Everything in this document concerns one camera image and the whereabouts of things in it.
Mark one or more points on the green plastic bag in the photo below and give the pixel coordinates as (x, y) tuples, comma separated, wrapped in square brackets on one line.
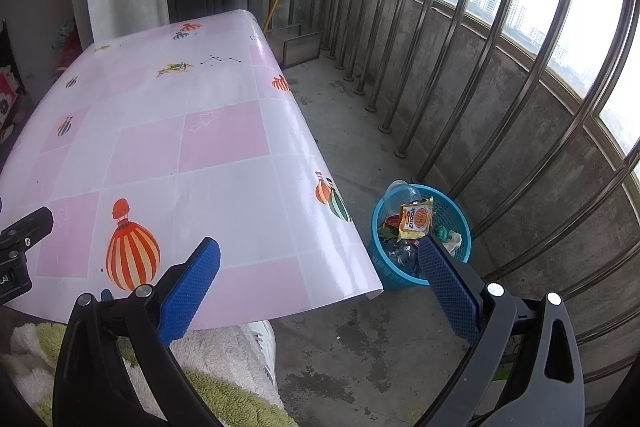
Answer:
[(441, 231)]

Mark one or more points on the yellow cookie packet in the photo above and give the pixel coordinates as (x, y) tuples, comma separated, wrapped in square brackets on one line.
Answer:
[(417, 219)]

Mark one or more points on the metal balcony railing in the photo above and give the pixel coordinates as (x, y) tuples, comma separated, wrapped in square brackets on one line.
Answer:
[(401, 142)]

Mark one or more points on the green and white fleece robe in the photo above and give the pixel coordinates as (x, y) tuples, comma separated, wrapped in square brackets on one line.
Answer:
[(225, 387)]

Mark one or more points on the red snack wrapper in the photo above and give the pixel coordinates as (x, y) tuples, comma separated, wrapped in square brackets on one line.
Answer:
[(392, 222)]

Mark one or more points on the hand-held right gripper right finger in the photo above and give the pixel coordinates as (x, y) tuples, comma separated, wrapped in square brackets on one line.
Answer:
[(447, 287)]

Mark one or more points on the white sneaker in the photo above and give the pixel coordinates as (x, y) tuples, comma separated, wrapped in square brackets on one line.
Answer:
[(260, 347)]

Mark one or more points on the pink floral cloth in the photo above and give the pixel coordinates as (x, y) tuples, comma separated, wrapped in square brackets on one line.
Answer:
[(6, 99)]

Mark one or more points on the metal dustpan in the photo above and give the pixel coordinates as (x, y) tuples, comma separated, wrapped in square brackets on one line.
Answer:
[(302, 49)]

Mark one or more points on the clear plastic cup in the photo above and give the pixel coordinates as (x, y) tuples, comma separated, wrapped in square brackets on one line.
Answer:
[(400, 199)]

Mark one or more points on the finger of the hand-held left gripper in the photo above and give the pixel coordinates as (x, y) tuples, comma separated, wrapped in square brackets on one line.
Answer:
[(25, 229)]

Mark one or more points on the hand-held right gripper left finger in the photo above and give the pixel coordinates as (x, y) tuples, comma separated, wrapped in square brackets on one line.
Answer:
[(192, 287)]

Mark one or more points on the blue plastic mesh basket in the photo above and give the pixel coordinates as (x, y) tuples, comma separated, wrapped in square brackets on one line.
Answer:
[(452, 212)]

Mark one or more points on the white tissue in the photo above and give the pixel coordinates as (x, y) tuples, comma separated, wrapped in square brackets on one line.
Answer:
[(452, 243)]

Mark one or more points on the clear plastic wrap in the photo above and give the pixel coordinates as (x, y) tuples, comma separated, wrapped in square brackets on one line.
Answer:
[(402, 257)]

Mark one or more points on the printed plastic tablecloth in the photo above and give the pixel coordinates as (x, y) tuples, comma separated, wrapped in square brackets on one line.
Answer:
[(200, 142)]

